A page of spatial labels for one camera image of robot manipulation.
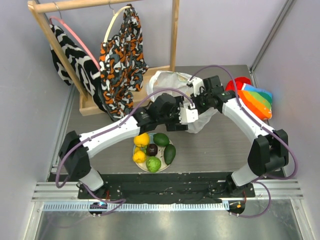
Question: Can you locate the green fake fruit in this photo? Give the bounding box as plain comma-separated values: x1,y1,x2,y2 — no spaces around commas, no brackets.
153,133,170,147

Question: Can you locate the green fake avocado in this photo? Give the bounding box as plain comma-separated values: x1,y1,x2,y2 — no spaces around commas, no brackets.
163,144,176,165

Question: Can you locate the yellow fake lemon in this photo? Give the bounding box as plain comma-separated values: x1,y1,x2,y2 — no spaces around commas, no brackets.
133,132,150,148

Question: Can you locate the dark brown fake fruit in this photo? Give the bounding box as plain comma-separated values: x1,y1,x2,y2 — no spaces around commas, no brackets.
146,143,158,157

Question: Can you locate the white plastic bag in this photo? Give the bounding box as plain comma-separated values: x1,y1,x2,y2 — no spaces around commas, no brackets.
143,70,218,134

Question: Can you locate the light green fake apple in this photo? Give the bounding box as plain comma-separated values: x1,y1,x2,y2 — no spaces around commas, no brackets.
145,156,162,173

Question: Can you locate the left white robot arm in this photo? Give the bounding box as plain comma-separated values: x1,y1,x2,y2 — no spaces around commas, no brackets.
55,93,198,200

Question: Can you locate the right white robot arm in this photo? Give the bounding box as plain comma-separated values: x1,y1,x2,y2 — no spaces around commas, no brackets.
187,75,289,198

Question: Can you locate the red white cloth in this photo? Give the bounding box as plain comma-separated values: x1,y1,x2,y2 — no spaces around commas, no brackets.
225,76,252,91

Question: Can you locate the rainbow striped cloth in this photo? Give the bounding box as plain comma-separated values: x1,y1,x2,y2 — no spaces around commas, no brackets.
237,83,273,121

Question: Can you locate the blue cream ceramic plate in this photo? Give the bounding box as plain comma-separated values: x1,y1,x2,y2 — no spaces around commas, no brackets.
132,133,177,173

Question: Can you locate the orange grey camouflage cloth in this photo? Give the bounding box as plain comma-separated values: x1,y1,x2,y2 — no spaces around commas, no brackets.
98,4,149,122

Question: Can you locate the black white zebra cloth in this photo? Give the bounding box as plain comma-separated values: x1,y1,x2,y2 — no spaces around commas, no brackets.
50,24,108,112

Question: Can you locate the cream clothes hanger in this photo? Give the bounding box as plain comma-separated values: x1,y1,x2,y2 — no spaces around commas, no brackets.
103,5,130,43

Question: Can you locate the pink clothes hanger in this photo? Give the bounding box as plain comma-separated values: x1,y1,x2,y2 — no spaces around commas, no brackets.
48,15,101,70

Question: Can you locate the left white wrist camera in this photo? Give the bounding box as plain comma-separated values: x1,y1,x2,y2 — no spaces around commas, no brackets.
178,102,199,125

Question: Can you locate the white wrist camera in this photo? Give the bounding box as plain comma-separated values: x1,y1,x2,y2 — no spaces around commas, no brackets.
187,77,204,97
178,102,199,125

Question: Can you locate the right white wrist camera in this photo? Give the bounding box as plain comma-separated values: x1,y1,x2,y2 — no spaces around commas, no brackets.
187,77,204,97

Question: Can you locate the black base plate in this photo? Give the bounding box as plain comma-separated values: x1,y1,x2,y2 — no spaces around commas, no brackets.
77,172,256,205

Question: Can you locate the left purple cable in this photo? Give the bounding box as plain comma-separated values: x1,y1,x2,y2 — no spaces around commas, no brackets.
55,87,195,217

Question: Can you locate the aluminium rail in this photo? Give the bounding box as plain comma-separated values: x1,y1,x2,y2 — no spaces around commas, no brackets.
31,179,304,205

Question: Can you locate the white slotted cable duct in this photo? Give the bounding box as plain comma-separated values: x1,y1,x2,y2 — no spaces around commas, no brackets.
42,201,230,212

